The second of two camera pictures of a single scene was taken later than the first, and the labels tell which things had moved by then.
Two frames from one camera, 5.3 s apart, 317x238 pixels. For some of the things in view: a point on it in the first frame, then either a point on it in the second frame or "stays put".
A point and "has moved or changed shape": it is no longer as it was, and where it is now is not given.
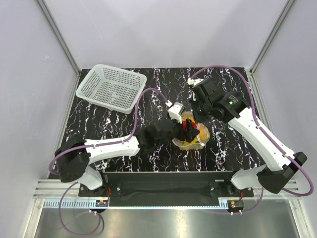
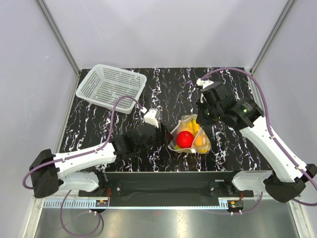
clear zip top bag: x=200 y=140 has moved or changed shape
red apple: x=184 y=125 → x=184 y=139
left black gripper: x=187 y=135 → x=164 y=138
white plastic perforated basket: x=114 y=88 stays put
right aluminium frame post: x=289 y=6 stays put
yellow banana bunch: x=195 y=140 → x=201 y=142
